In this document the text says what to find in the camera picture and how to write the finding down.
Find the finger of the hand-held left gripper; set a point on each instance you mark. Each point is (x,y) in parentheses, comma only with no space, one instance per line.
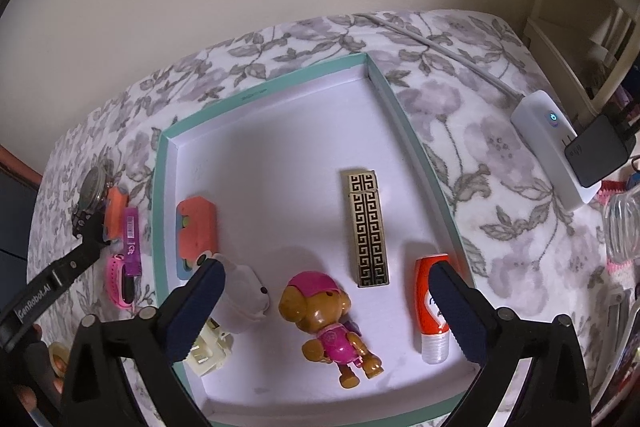
(92,234)

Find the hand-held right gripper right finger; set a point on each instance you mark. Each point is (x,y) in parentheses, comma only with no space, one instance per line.
(455,307)

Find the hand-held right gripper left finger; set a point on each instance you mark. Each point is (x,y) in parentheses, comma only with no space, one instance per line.
(197,307)

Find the red squeeze tube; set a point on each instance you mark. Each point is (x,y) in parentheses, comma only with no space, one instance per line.
(431,312)

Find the orange and blue block toy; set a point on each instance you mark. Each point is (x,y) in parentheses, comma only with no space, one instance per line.
(116,212)
(196,232)

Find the purple tube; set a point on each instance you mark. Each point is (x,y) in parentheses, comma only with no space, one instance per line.
(131,239)

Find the glass jar with silver lid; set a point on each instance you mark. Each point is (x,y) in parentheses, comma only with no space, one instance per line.
(92,192)

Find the cream plastic plug piece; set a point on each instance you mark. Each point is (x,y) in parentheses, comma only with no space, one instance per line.
(207,352)

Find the pink wristwatch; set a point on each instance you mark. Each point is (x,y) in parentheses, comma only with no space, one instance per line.
(120,282)

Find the gold patterned case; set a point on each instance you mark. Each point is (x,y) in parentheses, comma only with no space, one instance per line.
(365,227)

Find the brown puppy toy figure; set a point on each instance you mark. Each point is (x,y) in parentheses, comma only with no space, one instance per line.
(325,322)

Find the teal shallow cardboard box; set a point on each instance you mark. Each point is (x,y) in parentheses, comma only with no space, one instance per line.
(300,157)

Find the person's left hand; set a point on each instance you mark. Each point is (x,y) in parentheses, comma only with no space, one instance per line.
(27,402)

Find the dark cabinet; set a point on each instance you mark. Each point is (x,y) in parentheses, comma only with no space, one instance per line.
(15,207)

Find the clear plastic bottle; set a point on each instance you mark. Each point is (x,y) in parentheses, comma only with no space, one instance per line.
(622,227)

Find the white power strip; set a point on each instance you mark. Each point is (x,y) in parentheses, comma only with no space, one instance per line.
(547,142)

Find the black power adapter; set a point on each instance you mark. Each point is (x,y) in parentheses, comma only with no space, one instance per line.
(597,152)

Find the cream wooden shelf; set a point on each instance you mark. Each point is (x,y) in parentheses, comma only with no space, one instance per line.
(570,7)

